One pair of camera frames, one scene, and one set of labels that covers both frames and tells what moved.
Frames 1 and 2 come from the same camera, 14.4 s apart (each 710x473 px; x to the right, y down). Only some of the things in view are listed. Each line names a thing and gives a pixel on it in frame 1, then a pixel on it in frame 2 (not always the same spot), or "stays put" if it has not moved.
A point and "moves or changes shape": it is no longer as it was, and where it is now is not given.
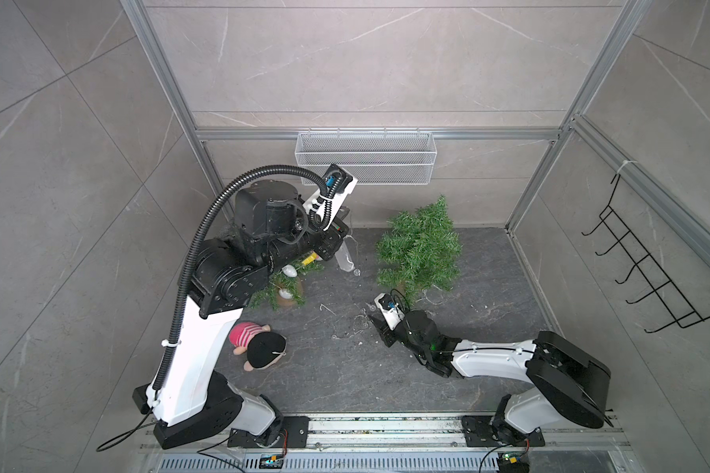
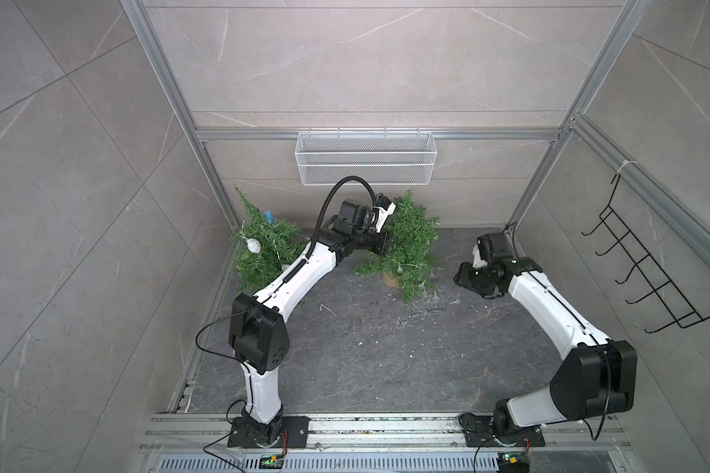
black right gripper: [384, 331] -> [461, 278]
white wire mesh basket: [382, 158] stays put
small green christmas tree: [418, 249] moves or changes shape
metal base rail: [397, 436] stays put
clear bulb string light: [360, 317] -> [428, 302]
